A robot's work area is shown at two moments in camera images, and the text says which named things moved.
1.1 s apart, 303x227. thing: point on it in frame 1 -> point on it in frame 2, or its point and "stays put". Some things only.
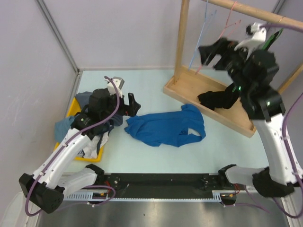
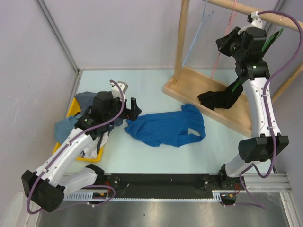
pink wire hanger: [226, 26] -> [227, 32]
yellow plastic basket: [75, 110] stays put
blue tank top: [165, 128] stays put
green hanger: [271, 39] stays put
